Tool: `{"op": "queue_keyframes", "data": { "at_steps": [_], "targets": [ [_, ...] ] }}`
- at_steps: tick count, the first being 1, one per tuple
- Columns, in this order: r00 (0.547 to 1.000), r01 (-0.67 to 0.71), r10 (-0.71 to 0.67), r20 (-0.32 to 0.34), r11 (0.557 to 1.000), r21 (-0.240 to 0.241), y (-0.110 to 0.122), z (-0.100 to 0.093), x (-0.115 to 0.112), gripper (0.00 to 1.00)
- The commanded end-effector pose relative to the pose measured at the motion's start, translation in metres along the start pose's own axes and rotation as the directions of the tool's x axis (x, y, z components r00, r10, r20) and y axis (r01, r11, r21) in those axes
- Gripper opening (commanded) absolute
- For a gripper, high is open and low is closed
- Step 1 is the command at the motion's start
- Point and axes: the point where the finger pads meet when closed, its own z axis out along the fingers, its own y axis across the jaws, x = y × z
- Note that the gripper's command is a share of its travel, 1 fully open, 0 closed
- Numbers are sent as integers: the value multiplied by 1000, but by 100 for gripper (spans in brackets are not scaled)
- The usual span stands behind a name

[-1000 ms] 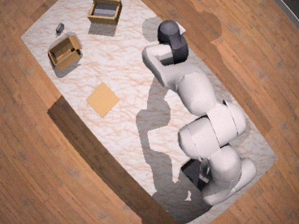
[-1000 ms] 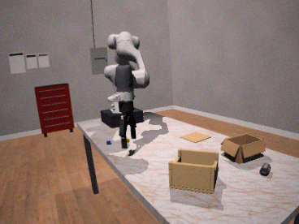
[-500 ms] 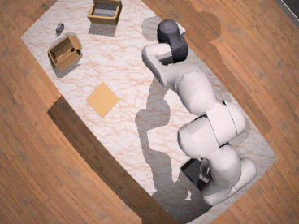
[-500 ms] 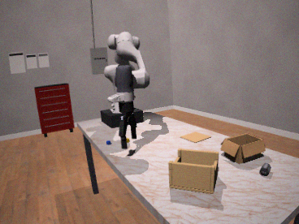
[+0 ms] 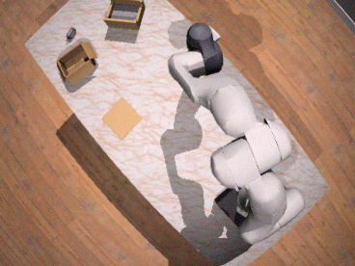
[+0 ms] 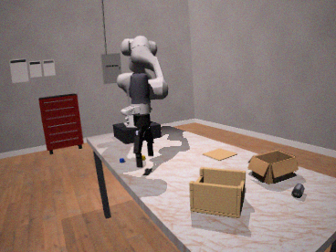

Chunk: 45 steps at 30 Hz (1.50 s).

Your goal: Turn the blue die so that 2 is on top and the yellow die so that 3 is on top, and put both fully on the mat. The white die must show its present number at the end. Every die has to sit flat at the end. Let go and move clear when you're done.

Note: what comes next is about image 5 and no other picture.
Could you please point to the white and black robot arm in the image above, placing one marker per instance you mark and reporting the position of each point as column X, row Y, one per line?
column 234, row 165

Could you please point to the tan square mat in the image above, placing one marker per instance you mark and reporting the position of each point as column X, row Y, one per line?
column 121, row 118

